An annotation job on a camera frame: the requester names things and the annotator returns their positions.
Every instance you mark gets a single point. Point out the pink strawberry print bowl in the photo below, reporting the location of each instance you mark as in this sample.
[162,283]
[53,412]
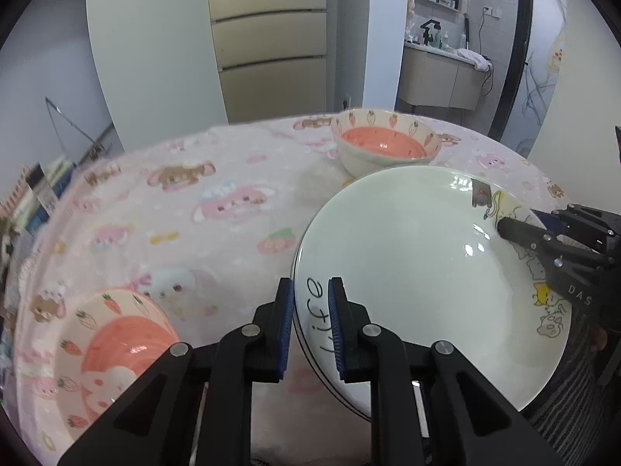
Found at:
[116,349]
[383,143]

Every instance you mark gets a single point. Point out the pink printed blanket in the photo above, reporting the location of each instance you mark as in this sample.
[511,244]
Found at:
[194,233]

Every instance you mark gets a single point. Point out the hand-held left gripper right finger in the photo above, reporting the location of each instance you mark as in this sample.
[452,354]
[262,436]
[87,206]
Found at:
[337,330]

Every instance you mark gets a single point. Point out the grey striped cloth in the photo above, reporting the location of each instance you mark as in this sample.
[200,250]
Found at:
[572,398]

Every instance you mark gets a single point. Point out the black door frame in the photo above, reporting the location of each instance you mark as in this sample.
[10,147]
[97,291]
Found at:
[514,58]

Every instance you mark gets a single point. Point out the white figurine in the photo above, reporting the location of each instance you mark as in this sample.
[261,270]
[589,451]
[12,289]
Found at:
[413,17]

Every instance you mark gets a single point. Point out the black faucet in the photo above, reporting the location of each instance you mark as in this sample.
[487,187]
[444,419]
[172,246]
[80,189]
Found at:
[427,29]

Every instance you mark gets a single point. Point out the green toiletry bottle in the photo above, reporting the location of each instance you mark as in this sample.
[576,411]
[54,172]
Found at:
[438,41]

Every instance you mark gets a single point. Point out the beige vanity cabinet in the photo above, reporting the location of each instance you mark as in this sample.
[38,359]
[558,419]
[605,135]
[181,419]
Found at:
[436,77]

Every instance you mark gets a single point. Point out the white plate with cat print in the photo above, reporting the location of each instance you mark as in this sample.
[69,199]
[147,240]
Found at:
[412,276]

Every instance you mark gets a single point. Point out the white wall socket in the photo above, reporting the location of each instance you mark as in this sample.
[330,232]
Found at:
[491,11]

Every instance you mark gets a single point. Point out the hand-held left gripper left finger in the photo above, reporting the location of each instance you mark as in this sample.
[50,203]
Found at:
[286,330]

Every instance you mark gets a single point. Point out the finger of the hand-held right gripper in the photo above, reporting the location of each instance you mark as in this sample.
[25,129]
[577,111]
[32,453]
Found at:
[524,234]
[587,225]

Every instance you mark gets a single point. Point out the light crumpled towel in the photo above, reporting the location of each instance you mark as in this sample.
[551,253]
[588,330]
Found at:
[473,56]

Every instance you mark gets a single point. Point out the gold refrigerator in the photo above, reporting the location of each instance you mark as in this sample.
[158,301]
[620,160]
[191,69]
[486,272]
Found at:
[271,34]

